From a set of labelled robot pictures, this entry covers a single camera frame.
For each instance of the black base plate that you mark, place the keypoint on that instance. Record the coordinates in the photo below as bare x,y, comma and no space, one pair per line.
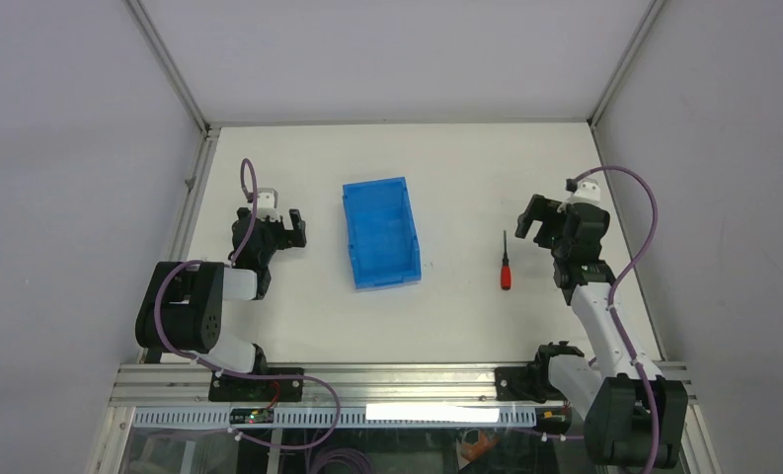
520,383
234,389

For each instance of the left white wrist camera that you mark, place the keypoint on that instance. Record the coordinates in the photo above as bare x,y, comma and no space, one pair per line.
266,203

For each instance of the blue plastic bin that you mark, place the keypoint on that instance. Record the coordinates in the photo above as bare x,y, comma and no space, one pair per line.
383,243

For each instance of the aluminium mounting rail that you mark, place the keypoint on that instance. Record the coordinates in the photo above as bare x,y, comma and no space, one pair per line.
356,384

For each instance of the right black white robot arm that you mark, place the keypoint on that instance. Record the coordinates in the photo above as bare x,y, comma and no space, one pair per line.
633,415

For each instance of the orange object under table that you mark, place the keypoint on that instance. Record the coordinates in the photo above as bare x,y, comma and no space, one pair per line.
474,443

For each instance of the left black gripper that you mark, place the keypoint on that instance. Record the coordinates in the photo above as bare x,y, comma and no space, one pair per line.
287,238

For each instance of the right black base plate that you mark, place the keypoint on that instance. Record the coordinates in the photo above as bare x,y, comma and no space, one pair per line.
520,383

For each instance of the white slotted cable duct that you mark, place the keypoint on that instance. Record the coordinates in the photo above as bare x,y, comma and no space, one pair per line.
371,416

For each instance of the red handled screwdriver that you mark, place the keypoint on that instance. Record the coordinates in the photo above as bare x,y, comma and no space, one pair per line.
505,275

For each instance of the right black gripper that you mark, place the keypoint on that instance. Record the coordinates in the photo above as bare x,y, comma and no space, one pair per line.
542,209

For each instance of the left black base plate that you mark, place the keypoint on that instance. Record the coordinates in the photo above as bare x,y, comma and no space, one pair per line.
234,389

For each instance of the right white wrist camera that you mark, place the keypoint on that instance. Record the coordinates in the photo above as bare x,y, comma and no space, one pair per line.
581,191

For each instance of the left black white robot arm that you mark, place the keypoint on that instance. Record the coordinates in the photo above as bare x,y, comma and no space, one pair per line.
181,312

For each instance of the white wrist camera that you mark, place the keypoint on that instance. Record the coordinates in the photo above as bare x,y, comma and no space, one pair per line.
581,191
266,203

